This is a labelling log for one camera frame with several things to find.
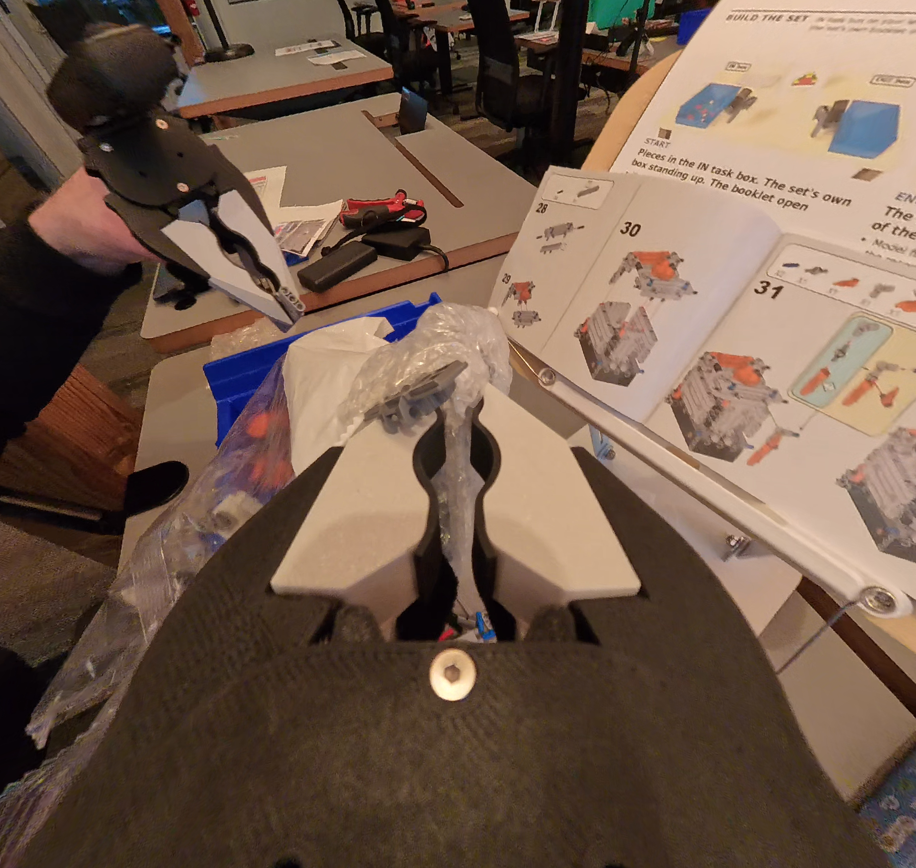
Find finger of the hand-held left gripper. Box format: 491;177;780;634
212;189;309;314
158;215;299;330

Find loose paper sheets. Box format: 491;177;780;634
244;167;344;261

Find person's left forearm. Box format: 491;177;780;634
0;217;144;447

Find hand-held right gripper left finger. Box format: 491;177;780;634
270;386;452;629

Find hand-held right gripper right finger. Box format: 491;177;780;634
466;386;642;629

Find person's black shoe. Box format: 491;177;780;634
126;461;191;516

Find person's left hand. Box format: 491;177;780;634
32;167;151;275

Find white booklet stand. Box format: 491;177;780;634
509;339;916;626

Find grey office table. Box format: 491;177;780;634
141;93;538;357
179;41;395;121

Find black power adapter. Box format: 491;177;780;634
298;243;382;294

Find clear plastic bag with pieces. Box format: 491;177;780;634
0;303;516;855

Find black office chair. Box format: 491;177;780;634
458;0;552;132

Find blue plastic bin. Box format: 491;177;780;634
204;293;445;447

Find instruction booklet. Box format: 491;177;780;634
487;0;916;604

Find red and black tool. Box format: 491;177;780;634
340;196;430;234

